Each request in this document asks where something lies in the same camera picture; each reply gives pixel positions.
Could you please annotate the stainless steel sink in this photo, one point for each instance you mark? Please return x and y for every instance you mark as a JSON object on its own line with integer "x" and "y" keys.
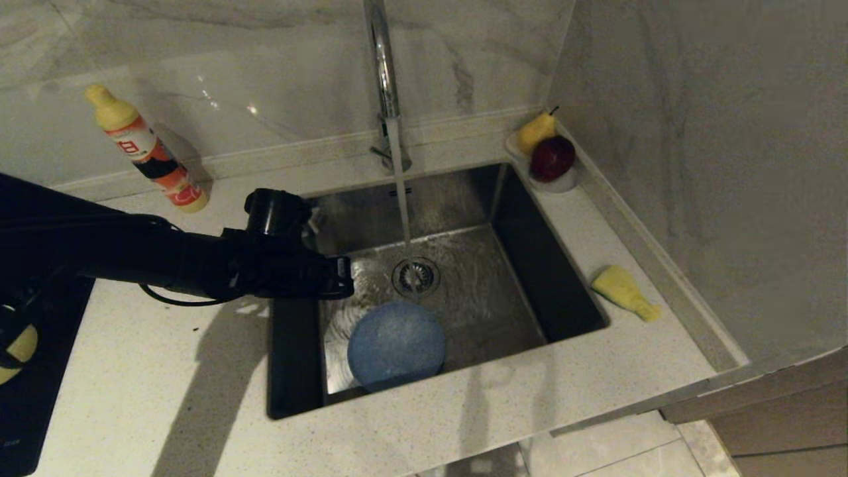
{"x": 503, "y": 298}

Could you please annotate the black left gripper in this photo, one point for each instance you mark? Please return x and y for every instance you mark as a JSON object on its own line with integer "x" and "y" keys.
{"x": 285, "y": 265}

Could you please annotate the small white dish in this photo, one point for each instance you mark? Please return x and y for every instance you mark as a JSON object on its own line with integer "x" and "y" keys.
{"x": 563, "y": 186}

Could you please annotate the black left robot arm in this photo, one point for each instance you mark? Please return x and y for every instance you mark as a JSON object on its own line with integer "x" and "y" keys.
{"x": 99, "y": 245}

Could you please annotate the black induction cooktop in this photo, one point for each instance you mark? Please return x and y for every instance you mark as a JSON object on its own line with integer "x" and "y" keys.
{"x": 33, "y": 411}

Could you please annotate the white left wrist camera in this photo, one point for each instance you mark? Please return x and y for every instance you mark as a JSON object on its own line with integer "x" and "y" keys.
{"x": 313, "y": 220}

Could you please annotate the blue plate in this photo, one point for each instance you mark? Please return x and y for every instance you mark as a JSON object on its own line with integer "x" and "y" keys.
{"x": 397, "y": 344}

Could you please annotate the red apple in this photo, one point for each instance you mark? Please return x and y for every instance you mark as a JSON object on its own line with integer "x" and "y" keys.
{"x": 552, "y": 159}

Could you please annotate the metal sink drain strainer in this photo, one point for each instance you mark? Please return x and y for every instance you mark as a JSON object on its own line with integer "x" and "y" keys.
{"x": 424, "y": 278}

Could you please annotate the yellow pear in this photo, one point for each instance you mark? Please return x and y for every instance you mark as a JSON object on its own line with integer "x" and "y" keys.
{"x": 533, "y": 136}

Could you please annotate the chrome faucet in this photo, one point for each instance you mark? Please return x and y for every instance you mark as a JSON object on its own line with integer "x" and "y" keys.
{"x": 383, "y": 66}

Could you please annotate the running water stream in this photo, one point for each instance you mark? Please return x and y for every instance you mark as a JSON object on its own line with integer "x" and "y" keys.
{"x": 399, "y": 192}

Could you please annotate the yellow sponge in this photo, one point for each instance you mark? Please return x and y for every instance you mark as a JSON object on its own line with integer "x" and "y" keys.
{"x": 619, "y": 285}

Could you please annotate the yellow bowl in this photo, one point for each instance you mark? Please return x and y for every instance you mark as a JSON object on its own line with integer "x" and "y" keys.
{"x": 23, "y": 348}

